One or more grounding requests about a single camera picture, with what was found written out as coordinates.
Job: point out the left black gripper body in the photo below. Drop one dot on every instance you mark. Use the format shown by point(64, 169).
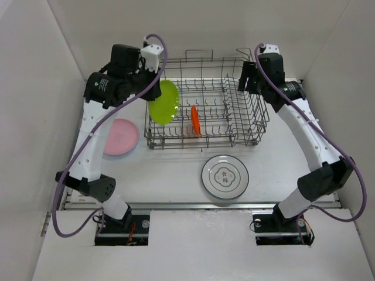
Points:
point(142, 79)

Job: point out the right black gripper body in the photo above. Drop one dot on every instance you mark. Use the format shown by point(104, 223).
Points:
point(259, 86)

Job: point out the green plastic plate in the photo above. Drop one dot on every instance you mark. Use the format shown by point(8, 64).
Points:
point(164, 109)

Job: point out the pink plastic plate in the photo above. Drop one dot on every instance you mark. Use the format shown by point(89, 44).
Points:
point(123, 137)

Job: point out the white plate with grey pattern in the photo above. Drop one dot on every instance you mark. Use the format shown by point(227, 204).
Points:
point(225, 177)

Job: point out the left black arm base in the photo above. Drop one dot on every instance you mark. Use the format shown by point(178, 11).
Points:
point(134, 233)

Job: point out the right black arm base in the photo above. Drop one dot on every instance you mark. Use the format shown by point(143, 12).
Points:
point(269, 233)

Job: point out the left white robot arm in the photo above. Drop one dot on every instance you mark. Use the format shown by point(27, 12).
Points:
point(131, 71)

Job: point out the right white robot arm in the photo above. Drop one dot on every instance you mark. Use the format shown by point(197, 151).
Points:
point(329, 169)

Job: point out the orange plastic plate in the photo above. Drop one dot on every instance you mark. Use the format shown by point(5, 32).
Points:
point(195, 121)

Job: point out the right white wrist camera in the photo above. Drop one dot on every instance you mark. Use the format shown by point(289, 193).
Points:
point(269, 48)

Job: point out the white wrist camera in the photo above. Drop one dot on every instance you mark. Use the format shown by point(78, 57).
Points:
point(151, 53)
point(269, 48)

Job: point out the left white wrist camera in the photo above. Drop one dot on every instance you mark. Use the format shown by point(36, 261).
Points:
point(151, 53)

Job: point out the grey wire dish rack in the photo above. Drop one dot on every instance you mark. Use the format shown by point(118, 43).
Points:
point(228, 117)

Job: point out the aluminium rail across table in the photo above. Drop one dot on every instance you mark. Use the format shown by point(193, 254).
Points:
point(176, 206)

